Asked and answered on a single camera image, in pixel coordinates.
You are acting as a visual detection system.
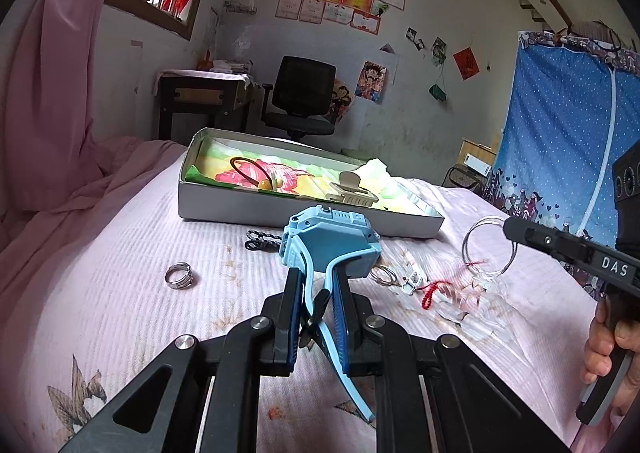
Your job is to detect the person's right hand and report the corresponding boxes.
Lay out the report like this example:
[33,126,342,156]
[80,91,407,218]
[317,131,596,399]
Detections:
[581,303,633,388]

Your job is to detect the black braided cord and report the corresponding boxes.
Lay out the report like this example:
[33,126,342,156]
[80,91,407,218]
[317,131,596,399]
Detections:
[244,229,283,252]

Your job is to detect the thin silver hoop rings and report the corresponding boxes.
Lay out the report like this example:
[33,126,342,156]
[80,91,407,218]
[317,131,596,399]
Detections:
[369,264,398,285]

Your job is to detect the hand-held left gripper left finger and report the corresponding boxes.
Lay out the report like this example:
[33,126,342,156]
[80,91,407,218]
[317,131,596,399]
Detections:
[57,268,306,453]

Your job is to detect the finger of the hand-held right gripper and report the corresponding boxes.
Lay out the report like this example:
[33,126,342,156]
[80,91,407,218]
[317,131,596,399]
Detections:
[502,215,594,270]

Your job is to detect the white box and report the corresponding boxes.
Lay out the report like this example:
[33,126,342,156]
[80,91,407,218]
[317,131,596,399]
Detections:
[462,153,493,174]

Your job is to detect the red string bracelet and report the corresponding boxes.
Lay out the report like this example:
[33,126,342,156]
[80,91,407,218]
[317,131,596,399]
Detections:
[419,278,453,310]

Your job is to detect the blue smart watch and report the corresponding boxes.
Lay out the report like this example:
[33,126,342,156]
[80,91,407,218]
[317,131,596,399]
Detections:
[277,205,383,423]

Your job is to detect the black office chair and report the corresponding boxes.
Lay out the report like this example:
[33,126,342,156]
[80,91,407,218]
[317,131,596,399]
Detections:
[260,55,337,141]

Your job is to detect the dark wooden desk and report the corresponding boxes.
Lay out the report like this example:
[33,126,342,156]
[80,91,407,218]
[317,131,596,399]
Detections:
[154,69,261,141]

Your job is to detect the stack of papers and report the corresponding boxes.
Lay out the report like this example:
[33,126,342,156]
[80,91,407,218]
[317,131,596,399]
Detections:
[197,58,251,76]

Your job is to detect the wooden cabinet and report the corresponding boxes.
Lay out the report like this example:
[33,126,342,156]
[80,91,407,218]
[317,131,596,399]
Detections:
[459,138,498,174]

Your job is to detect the pink curtain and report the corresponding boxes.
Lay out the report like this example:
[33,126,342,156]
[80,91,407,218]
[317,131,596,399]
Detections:
[0,0,133,214]

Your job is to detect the red paper square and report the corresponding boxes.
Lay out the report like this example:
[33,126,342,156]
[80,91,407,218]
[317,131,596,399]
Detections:
[452,47,480,81]

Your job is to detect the colourful floral cloth lining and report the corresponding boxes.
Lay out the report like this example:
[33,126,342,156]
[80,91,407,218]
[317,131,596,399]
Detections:
[184,135,426,216]

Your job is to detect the blue dotted curtain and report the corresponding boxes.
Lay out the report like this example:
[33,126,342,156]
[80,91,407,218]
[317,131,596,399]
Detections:
[482,25,640,301]

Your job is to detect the silver ring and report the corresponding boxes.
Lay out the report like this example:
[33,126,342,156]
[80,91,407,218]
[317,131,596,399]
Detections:
[165,262,196,290]

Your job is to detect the cartoon wall poster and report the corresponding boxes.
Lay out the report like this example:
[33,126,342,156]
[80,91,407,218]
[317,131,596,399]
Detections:
[354,60,388,105]

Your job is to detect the small clear plastic packet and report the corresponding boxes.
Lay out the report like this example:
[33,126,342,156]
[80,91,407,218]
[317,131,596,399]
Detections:
[397,253,427,295]

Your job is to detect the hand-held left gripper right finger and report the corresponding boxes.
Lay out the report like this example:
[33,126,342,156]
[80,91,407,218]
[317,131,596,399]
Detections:
[330,265,571,453]

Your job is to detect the clear plastic bag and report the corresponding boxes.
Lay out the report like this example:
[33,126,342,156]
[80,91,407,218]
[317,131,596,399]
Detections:
[435,273,516,343]

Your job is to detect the black hair tie yellow bead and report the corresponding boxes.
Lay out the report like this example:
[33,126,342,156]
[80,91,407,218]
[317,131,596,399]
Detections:
[229,157,283,192]

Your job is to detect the shallow grey cardboard box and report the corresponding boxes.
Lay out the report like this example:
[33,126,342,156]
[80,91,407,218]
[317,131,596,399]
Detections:
[177,127,446,240]

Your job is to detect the brown patterned handbag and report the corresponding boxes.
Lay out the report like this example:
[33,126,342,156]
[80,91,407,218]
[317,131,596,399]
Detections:
[444,165,483,194]

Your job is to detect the beige hair claw clip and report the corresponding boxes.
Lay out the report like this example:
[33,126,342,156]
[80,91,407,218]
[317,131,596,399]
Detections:
[325,170,379,208]

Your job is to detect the family cartoon picture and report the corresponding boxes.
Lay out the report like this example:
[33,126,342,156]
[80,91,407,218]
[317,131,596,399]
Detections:
[331,79,353,121]

